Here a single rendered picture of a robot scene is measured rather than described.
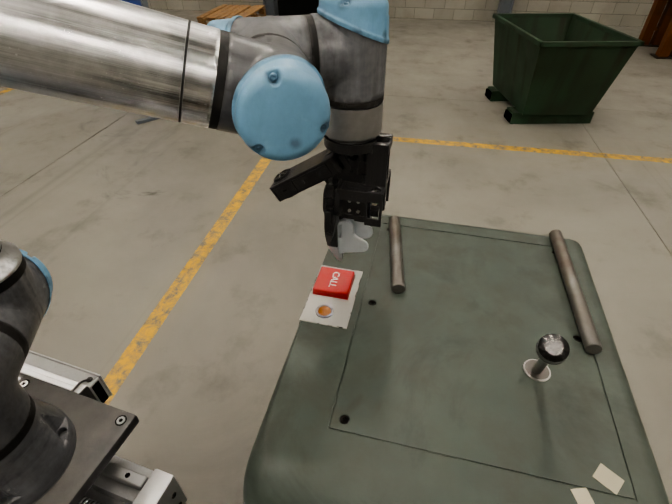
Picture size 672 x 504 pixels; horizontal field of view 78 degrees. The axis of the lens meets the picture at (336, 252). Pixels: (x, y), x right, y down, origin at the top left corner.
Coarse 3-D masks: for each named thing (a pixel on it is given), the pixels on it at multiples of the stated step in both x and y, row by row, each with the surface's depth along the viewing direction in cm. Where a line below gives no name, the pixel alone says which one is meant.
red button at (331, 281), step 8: (320, 272) 71; (328, 272) 71; (336, 272) 71; (344, 272) 71; (352, 272) 71; (320, 280) 70; (328, 280) 70; (336, 280) 70; (344, 280) 70; (352, 280) 70; (320, 288) 68; (328, 288) 68; (336, 288) 68; (344, 288) 68; (328, 296) 69; (336, 296) 68; (344, 296) 68
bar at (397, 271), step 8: (392, 216) 83; (392, 224) 81; (392, 232) 79; (400, 232) 80; (392, 240) 77; (400, 240) 77; (392, 248) 75; (400, 248) 75; (392, 256) 74; (400, 256) 73; (392, 264) 72; (400, 264) 72; (392, 272) 71; (400, 272) 70; (392, 280) 69; (400, 280) 68; (392, 288) 68; (400, 288) 68
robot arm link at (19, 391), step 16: (0, 336) 50; (16, 336) 52; (0, 352) 49; (16, 352) 51; (0, 368) 48; (16, 368) 51; (0, 384) 48; (16, 384) 51; (0, 400) 47; (16, 400) 50; (0, 416) 47; (16, 416) 50; (0, 432) 48; (16, 432) 50; (0, 448) 48
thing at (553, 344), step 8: (544, 336) 44; (552, 336) 44; (560, 336) 44; (536, 344) 45; (544, 344) 43; (552, 344) 43; (560, 344) 43; (568, 344) 43; (544, 352) 43; (552, 352) 43; (560, 352) 43; (568, 352) 43; (544, 360) 44; (552, 360) 43; (560, 360) 43
